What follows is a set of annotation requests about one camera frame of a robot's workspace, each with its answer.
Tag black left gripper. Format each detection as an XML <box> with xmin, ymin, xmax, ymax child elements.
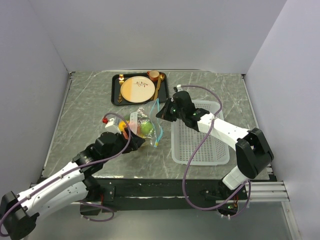
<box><xmin>102</xmin><ymin>126</ymin><xmax>145</xmax><ymax>163</ymax></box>

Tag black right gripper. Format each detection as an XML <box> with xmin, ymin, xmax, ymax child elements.
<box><xmin>156</xmin><ymin>98</ymin><xmax>186</xmax><ymax>122</ymax></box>

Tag clear zip top bag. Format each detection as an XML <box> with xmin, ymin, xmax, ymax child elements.
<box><xmin>124</xmin><ymin>99</ymin><xmax>164</xmax><ymax>148</ymax></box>

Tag yellow apple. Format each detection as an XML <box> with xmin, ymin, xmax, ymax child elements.
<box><xmin>118</xmin><ymin>121</ymin><xmax>127</xmax><ymax>132</ymax></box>

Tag green cabbage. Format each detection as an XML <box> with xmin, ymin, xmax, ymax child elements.
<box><xmin>140</xmin><ymin>121</ymin><xmax>154</xmax><ymax>135</ymax></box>

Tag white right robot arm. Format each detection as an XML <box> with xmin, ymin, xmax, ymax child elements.
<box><xmin>156</xmin><ymin>90</ymin><xmax>274</xmax><ymax>199</ymax></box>

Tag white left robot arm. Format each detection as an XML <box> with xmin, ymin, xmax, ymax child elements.
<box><xmin>0</xmin><ymin>132</ymin><xmax>145</xmax><ymax>240</ymax></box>

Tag gold knife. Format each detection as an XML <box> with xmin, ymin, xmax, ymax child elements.
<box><xmin>153</xmin><ymin>74</ymin><xmax>161</xmax><ymax>101</ymax></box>

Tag black serving tray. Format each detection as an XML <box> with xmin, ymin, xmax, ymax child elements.
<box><xmin>111</xmin><ymin>72</ymin><xmax>169</xmax><ymax>106</ymax></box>

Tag white plastic basket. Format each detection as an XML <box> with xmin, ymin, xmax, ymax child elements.
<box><xmin>170</xmin><ymin>100</ymin><xmax>230</xmax><ymax>167</ymax></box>

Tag cream and orange plate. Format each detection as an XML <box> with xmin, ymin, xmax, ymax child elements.
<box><xmin>120</xmin><ymin>76</ymin><xmax>156</xmax><ymax>103</ymax></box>

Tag gold spoon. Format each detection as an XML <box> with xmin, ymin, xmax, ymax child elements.
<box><xmin>159</xmin><ymin>72</ymin><xmax>166</xmax><ymax>82</ymax></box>

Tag orange ceramic cup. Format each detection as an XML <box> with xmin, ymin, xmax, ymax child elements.
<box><xmin>147</xmin><ymin>70</ymin><xmax>160</xmax><ymax>82</ymax></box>

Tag gold fork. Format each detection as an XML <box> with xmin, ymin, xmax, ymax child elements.
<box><xmin>117</xmin><ymin>74</ymin><xmax>125</xmax><ymax>103</ymax></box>

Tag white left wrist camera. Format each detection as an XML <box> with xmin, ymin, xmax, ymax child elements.
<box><xmin>102</xmin><ymin>117</ymin><xmax>121</xmax><ymax>134</ymax></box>

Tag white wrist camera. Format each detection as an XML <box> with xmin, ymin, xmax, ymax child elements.
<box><xmin>102</xmin><ymin>117</ymin><xmax>121</xmax><ymax>134</ymax></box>
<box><xmin>173</xmin><ymin>84</ymin><xmax>183</xmax><ymax>93</ymax></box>

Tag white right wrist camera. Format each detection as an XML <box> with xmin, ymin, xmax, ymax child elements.
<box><xmin>173</xmin><ymin>84</ymin><xmax>183</xmax><ymax>93</ymax></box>

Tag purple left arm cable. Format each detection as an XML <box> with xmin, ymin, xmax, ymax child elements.
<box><xmin>0</xmin><ymin>112</ymin><xmax>132</xmax><ymax>237</ymax></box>

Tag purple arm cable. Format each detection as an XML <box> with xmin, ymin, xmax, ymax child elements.
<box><xmin>179</xmin><ymin>84</ymin><xmax>251</xmax><ymax>219</ymax></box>
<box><xmin>0</xmin><ymin>112</ymin><xmax>132</xmax><ymax>237</ymax></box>

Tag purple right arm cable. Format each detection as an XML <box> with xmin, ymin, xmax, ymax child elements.
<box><xmin>179</xmin><ymin>84</ymin><xmax>251</xmax><ymax>219</ymax></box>

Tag aluminium frame rail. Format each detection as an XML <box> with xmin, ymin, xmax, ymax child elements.
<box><xmin>209</xmin><ymin>164</ymin><xmax>290</xmax><ymax>203</ymax></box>

